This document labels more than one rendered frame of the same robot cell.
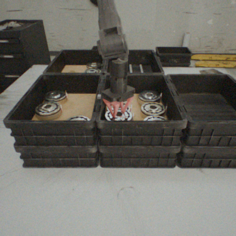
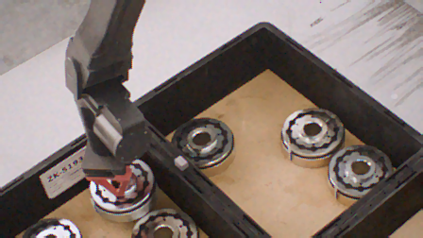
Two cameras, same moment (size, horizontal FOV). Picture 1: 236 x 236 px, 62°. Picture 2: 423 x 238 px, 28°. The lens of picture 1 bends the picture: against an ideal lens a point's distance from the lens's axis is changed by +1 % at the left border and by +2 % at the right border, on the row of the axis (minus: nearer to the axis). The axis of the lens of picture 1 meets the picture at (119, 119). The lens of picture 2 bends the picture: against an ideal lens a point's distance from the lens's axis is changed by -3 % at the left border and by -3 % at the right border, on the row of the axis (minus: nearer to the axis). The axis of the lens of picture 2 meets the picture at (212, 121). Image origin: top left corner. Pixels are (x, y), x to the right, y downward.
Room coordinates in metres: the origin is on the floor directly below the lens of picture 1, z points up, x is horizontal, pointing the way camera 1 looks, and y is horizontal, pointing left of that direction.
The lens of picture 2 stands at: (1.40, -0.30, 1.91)
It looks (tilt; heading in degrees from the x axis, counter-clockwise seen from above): 48 degrees down; 149
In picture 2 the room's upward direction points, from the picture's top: 10 degrees counter-clockwise
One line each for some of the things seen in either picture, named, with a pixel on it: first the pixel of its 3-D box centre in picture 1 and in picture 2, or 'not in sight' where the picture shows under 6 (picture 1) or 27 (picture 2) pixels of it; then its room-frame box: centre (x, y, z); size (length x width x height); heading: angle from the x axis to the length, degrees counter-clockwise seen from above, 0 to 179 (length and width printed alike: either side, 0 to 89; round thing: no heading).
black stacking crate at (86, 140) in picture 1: (65, 106); (278, 153); (0.70, 0.23, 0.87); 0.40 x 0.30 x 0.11; 0
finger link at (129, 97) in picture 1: (120, 102); (114, 169); (0.61, -0.01, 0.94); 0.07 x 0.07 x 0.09; 44
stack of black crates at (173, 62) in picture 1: (170, 67); not in sight; (2.44, -0.66, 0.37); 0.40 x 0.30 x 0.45; 87
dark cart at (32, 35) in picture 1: (23, 65); not in sight; (2.33, 1.15, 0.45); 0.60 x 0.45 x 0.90; 177
